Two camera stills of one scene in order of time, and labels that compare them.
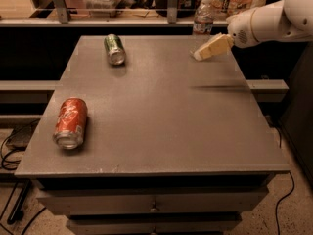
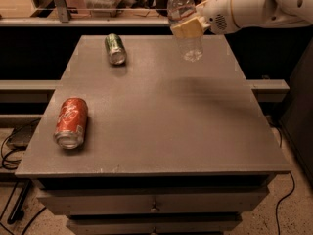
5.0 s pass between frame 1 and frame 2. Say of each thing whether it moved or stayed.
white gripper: moved
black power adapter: stayed
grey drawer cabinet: stayed
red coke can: stayed
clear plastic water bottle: moved
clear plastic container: stayed
